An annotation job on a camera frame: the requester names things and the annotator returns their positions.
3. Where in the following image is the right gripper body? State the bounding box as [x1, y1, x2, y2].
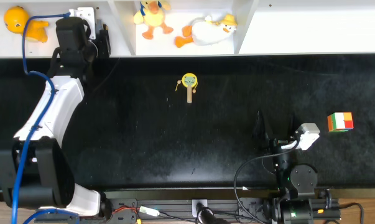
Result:
[267, 138, 290, 156]

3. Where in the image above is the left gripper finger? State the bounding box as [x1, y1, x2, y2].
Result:
[95, 19, 113, 58]

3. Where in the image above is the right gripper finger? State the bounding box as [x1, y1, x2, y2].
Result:
[251, 110, 271, 149]
[287, 116, 300, 138]

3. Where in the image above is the many-coloured puzzle cube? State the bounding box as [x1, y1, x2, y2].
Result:
[326, 111, 354, 133]

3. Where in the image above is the yellow rattle drum toy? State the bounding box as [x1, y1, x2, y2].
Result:
[175, 72, 199, 105]

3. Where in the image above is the yellow rubber duck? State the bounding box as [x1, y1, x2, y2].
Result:
[3, 6, 50, 44]

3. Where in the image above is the white shelf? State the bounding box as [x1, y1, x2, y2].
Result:
[0, 0, 375, 59]

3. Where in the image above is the white plush duck, yellow hat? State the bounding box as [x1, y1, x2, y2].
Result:
[174, 13, 238, 49]

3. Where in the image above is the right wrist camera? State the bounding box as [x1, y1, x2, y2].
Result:
[280, 123, 322, 151]

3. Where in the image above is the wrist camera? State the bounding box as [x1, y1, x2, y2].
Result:
[68, 6, 97, 40]
[280, 123, 322, 151]

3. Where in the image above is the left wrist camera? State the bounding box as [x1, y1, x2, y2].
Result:
[68, 6, 97, 40]

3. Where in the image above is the black cable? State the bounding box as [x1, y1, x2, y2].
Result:
[233, 141, 300, 224]

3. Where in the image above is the blue cable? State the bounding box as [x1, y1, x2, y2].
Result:
[11, 12, 80, 224]

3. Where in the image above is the mounting rail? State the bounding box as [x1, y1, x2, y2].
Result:
[34, 187, 344, 224]

